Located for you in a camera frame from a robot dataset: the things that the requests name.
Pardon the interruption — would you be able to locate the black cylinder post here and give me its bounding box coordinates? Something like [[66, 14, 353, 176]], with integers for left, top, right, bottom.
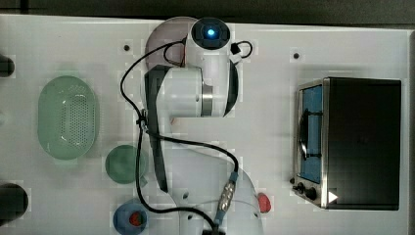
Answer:
[[0, 183, 28, 226], [0, 55, 15, 77]]

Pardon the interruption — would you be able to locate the green oval colander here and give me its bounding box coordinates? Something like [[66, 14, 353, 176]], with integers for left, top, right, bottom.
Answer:
[[37, 75, 99, 161]]

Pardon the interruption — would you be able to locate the red toy apple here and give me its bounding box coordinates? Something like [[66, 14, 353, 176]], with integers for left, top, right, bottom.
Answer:
[[257, 193, 271, 213]]

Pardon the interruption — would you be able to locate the blue bowl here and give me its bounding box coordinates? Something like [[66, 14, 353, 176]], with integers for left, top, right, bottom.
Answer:
[[113, 200, 148, 235]]

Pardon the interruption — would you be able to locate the grey round plate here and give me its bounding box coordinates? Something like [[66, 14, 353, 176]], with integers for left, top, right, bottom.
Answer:
[[145, 17, 196, 70]]

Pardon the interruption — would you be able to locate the red toy strawberry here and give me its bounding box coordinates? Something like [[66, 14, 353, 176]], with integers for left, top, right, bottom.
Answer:
[[129, 211, 142, 226]]

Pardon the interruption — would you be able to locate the silver toaster oven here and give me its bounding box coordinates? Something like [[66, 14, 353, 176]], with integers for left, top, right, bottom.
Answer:
[[290, 76, 402, 211]]

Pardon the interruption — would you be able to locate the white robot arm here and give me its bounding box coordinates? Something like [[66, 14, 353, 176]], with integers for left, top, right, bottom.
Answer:
[[142, 18, 263, 235]]

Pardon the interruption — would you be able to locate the green mug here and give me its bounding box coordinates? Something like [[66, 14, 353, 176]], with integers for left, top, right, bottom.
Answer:
[[105, 144, 137, 184]]

